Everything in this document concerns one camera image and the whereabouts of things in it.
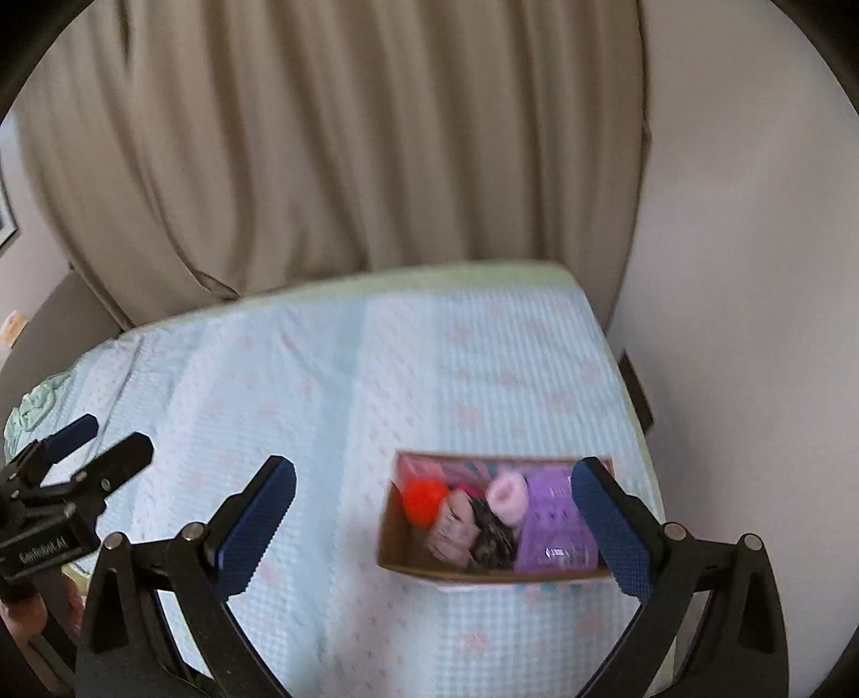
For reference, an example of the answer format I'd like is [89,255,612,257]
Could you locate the beige curtain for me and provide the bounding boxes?
[13,2,645,327]

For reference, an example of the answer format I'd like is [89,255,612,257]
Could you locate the green cloth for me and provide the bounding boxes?
[3,371,70,461]

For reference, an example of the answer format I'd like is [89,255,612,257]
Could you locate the grey armchair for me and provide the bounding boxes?
[0,271,122,423]

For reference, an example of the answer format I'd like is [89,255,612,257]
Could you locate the purple foil packet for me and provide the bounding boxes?
[514,467,599,576]

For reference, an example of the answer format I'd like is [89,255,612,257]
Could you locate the orange pompom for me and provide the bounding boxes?
[402,478,448,529]

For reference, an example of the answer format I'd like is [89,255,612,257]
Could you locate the framed wall picture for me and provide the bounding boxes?
[0,172,18,252]

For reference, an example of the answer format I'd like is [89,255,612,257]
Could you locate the black patterned scrunchie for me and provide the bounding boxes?
[470,497,518,571]

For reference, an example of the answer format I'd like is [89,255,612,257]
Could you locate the green mattress sheet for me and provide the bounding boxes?
[128,260,581,335]

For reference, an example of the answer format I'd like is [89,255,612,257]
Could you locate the pink cardboard box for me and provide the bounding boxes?
[377,452,609,585]

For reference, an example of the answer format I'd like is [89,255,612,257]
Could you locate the person's left hand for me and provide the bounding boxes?
[2,575,84,650]

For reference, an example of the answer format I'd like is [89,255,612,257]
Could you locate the pink knotted cloth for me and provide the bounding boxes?
[427,489,481,569]

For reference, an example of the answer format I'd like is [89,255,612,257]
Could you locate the light blue checkered bedspread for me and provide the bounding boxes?
[3,278,673,698]

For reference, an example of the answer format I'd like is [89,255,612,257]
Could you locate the orange object on chair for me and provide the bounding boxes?
[0,311,28,349]

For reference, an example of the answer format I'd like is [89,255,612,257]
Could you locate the dark bed frame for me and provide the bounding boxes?
[617,352,655,435]

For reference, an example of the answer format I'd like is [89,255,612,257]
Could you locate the pink fluffy hair tie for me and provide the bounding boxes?
[485,469,529,525]

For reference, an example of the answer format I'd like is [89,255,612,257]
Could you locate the magenta pouch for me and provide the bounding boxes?
[446,472,491,499]

